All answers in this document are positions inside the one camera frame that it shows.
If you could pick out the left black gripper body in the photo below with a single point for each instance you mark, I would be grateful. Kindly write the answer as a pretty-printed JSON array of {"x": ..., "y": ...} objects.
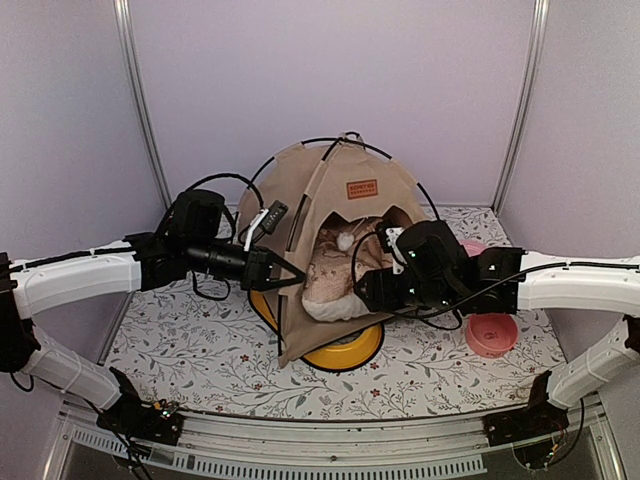
[{"x": 201, "y": 253}]

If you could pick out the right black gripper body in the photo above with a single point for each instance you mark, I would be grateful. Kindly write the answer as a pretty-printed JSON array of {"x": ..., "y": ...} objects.
[{"x": 428, "y": 293}]

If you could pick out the brown patterned pet cushion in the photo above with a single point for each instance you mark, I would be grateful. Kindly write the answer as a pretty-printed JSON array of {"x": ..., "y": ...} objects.
[{"x": 328, "y": 293}]

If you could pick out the beige fabric pet tent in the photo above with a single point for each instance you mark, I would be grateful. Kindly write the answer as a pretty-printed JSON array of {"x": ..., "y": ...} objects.
[{"x": 316, "y": 334}]

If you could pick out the yellow double bowl holder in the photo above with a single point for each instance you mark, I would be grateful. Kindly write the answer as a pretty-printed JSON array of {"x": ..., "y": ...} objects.
[{"x": 333, "y": 358}]

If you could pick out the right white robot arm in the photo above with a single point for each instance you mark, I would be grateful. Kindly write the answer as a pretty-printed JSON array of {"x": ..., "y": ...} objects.
[{"x": 506, "y": 280}]

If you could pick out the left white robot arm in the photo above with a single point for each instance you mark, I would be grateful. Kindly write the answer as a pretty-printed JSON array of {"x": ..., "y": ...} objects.
[{"x": 35, "y": 286}]

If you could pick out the pink flat plate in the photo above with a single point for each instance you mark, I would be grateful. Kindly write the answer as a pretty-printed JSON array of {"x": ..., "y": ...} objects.
[{"x": 473, "y": 248}]

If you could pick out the white pompom toy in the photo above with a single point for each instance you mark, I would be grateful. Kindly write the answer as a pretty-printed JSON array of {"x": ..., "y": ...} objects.
[{"x": 346, "y": 236}]

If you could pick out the pink cat-ear bowl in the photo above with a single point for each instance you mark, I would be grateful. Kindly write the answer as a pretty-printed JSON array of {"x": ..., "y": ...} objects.
[{"x": 491, "y": 335}]

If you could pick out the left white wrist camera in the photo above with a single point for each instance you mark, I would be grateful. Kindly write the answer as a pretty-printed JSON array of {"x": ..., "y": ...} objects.
[{"x": 264, "y": 223}]

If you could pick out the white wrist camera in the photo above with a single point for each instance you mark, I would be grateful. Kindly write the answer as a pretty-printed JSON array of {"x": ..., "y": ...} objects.
[
  {"x": 387, "y": 235},
  {"x": 264, "y": 223}
]

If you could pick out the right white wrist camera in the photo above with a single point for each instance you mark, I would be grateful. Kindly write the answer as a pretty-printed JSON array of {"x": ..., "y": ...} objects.
[{"x": 387, "y": 235}]

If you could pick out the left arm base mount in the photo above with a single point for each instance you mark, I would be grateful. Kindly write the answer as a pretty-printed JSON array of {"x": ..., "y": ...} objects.
[{"x": 131, "y": 417}]

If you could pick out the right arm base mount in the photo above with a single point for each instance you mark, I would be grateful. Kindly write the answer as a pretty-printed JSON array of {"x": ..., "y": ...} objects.
[{"x": 537, "y": 418}]

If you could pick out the front aluminium table rail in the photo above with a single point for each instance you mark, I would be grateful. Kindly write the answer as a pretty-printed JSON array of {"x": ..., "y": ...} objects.
[{"x": 236, "y": 447}]

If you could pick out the left aluminium frame post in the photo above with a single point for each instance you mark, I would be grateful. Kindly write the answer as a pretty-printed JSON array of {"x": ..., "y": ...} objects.
[{"x": 125, "y": 29}]

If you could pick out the aluminium frame post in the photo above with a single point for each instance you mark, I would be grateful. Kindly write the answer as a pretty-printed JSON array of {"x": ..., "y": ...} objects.
[
  {"x": 125, "y": 29},
  {"x": 532, "y": 63}
]

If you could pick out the right aluminium frame post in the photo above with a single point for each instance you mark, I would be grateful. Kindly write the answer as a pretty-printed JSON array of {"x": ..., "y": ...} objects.
[{"x": 532, "y": 63}]

